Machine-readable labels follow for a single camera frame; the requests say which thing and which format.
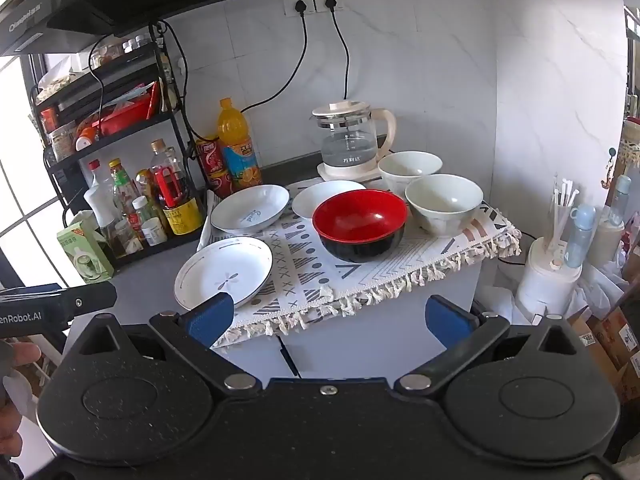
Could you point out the white plate cross print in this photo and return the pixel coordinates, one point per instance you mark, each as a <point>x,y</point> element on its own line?
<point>315,199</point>

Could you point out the small white jar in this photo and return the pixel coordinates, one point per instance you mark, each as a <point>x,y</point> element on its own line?
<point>155,232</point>

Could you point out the cream kettle base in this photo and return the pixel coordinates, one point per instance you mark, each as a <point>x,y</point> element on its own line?
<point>345,172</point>

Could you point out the pale blue bottle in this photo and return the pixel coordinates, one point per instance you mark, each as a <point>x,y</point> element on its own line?
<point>620,200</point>

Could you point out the white ceramic bowl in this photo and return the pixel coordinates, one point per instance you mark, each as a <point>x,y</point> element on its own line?
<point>410,170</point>

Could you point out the bunch of white sticks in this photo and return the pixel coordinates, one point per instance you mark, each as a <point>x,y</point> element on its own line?
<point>562,210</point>

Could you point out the row of spice jars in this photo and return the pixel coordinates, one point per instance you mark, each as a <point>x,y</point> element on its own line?
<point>120,50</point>

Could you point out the black metal shelf rack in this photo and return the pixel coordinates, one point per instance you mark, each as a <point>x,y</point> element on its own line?
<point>70,157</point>

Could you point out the light blue bottle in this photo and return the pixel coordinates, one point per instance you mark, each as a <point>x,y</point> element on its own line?
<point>580,235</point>

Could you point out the white plate flower print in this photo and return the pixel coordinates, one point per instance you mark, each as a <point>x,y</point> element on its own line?
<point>223,272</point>

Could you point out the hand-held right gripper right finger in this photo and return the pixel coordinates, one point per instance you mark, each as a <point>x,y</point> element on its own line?
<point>447,322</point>

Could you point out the orange juice bottle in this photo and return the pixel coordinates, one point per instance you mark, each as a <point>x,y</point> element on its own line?
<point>237,155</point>

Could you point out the window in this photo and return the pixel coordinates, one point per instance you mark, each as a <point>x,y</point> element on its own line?
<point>20,170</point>

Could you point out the white bottle red cap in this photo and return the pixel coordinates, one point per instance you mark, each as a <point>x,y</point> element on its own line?
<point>100,200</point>

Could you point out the white plate script print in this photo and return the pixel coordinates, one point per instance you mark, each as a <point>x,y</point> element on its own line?
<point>250,208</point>

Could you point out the red packet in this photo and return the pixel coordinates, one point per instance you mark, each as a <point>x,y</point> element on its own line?
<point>127,112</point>

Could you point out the grey speckled ceramic bowl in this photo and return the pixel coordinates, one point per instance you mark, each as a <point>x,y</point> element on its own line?
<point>444,205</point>

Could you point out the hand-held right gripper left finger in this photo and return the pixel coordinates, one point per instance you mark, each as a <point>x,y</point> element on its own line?
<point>210,317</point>

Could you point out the person's left hand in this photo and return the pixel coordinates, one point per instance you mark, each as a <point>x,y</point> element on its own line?
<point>25,354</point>

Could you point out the white cylindrical container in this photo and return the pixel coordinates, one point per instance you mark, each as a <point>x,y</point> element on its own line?
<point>545,285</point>

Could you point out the green label sauce bottle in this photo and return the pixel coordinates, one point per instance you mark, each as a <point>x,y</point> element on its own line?
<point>122,185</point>

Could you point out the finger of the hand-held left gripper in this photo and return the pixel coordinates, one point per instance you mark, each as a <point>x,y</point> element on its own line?
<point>90,299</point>

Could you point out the cardboard box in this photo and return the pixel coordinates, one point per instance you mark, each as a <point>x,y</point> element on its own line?
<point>612,345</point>

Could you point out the red and black bowl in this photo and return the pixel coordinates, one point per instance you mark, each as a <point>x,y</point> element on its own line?
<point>359,225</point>

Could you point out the green carton box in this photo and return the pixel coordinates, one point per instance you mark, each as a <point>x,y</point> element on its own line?
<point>82,252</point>

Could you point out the patterned fringed table cloth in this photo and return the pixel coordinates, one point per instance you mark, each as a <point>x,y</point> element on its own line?
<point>380,270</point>

